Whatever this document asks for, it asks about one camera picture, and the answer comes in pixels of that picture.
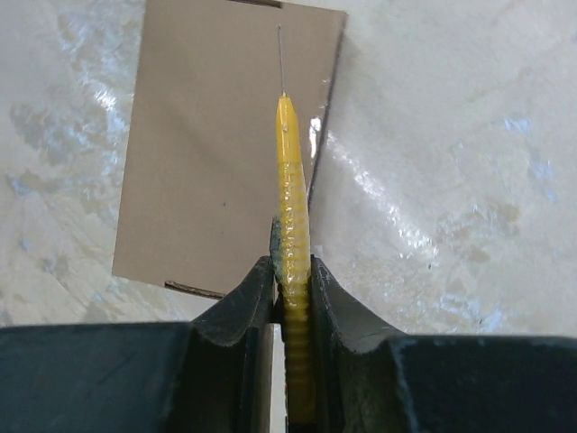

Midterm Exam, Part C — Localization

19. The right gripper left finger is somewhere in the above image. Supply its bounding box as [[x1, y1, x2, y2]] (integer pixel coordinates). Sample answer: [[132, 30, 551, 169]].
[[1, 256, 274, 432]]

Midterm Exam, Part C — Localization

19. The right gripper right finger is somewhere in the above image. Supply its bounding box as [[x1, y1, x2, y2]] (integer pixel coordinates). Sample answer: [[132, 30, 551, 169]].
[[311, 259, 576, 432]]

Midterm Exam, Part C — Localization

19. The brown cardboard express box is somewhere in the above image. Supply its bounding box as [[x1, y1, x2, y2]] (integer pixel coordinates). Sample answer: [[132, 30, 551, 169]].
[[111, 0, 349, 433]]

